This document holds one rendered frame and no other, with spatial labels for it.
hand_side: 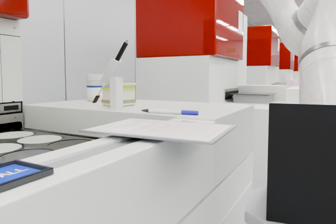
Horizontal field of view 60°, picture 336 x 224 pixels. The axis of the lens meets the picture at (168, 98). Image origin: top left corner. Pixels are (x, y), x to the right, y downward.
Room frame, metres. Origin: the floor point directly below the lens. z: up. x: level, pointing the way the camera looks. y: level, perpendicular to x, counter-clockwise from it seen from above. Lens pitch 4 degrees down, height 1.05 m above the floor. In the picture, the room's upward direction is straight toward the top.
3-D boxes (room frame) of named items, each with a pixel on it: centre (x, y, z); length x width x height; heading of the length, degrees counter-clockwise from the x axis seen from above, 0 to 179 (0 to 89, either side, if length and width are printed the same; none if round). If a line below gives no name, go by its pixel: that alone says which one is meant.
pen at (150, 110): (0.67, 0.00, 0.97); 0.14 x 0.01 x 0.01; 69
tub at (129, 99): (0.86, 0.15, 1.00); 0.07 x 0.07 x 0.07; 53
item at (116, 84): (0.76, 0.15, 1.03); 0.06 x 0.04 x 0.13; 61
